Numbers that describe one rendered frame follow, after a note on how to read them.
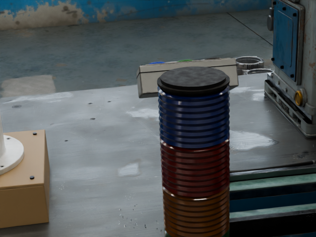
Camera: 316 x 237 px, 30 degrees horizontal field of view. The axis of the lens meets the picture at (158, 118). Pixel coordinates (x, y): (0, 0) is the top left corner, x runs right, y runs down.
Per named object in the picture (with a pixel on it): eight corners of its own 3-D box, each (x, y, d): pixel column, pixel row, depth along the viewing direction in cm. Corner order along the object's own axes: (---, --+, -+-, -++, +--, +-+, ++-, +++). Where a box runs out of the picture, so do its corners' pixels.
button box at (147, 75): (230, 90, 109) (227, 62, 109) (239, 86, 102) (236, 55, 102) (138, 98, 107) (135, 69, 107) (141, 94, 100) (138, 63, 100)
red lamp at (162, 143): (220, 163, 55) (220, 119, 54) (237, 194, 50) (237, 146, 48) (157, 169, 55) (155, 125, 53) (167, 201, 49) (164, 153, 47)
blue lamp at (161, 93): (220, 119, 54) (220, 71, 52) (237, 146, 48) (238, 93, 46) (155, 125, 53) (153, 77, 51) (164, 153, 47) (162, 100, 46)
